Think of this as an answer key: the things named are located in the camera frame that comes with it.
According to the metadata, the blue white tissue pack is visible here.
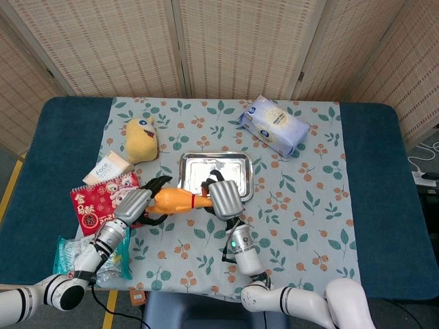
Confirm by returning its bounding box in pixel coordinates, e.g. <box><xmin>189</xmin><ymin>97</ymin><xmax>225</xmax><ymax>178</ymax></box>
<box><xmin>237</xmin><ymin>95</ymin><xmax>311</xmax><ymax>158</ymax></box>

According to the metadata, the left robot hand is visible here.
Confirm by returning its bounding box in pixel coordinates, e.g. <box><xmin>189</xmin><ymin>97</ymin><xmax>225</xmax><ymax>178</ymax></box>
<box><xmin>114</xmin><ymin>175</ymin><xmax>174</xmax><ymax>228</ymax></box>

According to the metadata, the yellow rubber chicken toy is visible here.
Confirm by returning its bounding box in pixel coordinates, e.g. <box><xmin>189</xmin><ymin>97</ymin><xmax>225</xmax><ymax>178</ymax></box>
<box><xmin>144</xmin><ymin>187</ymin><xmax>214</xmax><ymax>216</ymax></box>

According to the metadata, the orange tag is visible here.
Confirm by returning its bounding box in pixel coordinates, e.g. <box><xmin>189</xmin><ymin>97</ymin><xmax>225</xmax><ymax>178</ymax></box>
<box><xmin>129</xmin><ymin>289</ymin><xmax>147</xmax><ymax>306</ymax></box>

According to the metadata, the red 2026 desk calendar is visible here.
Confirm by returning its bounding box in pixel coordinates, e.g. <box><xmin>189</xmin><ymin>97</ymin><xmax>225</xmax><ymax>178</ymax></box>
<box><xmin>69</xmin><ymin>171</ymin><xmax>145</xmax><ymax>237</ymax></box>

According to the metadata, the teal snack bag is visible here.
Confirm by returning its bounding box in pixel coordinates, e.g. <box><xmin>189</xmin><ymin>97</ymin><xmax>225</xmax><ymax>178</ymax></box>
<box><xmin>53</xmin><ymin>226</ymin><xmax>133</xmax><ymax>280</ymax></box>

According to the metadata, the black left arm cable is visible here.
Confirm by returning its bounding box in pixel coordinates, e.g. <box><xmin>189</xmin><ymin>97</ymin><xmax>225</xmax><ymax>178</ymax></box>
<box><xmin>89</xmin><ymin>273</ymin><xmax>147</xmax><ymax>328</ymax></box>

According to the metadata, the dark blue seat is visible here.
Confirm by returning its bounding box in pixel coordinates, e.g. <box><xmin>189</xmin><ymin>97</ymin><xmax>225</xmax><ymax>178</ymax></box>
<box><xmin>142</xmin><ymin>291</ymin><xmax>289</xmax><ymax>329</ymax></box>

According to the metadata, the beige Face box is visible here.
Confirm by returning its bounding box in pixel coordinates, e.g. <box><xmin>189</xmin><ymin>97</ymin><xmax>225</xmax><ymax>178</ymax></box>
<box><xmin>82</xmin><ymin>150</ymin><xmax>135</xmax><ymax>186</ymax></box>

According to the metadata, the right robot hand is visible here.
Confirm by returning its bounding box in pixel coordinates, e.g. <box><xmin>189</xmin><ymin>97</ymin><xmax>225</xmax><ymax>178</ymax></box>
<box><xmin>200</xmin><ymin>169</ymin><xmax>246</xmax><ymax>220</ymax></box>

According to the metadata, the teal table cover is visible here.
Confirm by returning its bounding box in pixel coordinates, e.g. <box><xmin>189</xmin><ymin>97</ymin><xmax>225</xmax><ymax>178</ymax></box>
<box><xmin>0</xmin><ymin>96</ymin><xmax>439</xmax><ymax>302</ymax></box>

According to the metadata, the white floor cable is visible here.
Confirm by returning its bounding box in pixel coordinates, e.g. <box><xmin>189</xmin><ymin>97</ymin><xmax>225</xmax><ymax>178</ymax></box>
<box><xmin>407</xmin><ymin>142</ymin><xmax>439</xmax><ymax>172</ymax></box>

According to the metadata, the floral print tablecloth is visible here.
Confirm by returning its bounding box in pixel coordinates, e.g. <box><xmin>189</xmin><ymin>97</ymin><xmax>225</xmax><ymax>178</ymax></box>
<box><xmin>97</xmin><ymin>97</ymin><xmax>364</xmax><ymax>302</ymax></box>

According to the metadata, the bamboo folding screen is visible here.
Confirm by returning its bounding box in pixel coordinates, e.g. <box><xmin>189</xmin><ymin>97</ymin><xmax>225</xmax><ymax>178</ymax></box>
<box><xmin>0</xmin><ymin>0</ymin><xmax>439</xmax><ymax>155</ymax></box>

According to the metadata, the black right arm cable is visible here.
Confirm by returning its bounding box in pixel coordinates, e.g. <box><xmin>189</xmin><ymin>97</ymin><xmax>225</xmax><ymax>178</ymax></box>
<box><xmin>220</xmin><ymin>221</ymin><xmax>239</xmax><ymax>264</ymax></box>

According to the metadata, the yellow plush toy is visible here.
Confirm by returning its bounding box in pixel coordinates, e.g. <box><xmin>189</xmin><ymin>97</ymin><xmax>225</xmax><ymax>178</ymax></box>
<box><xmin>123</xmin><ymin>115</ymin><xmax>159</xmax><ymax>163</ymax></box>

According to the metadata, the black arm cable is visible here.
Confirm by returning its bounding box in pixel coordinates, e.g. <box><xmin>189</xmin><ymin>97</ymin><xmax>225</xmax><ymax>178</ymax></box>
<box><xmin>220</xmin><ymin>221</ymin><xmax>239</xmax><ymax>264</ymax></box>
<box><xmin>89</xmin><ymin>273</ymin><xmax>147</xmax><ymax>328</ymax></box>

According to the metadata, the white power strip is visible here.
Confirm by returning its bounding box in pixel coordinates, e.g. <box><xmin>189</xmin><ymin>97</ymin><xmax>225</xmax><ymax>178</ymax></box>
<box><xmin>413</xmin><ymin>170</ymin><xmax>439</xmax><ymax>188</ymax></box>

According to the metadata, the rectangular steel tray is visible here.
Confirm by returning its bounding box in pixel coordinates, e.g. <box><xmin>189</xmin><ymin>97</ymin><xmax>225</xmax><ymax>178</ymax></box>
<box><xmin>178</xmin><ymin>152</ymin><xmax>254</xmax><ymax>203</ymax></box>

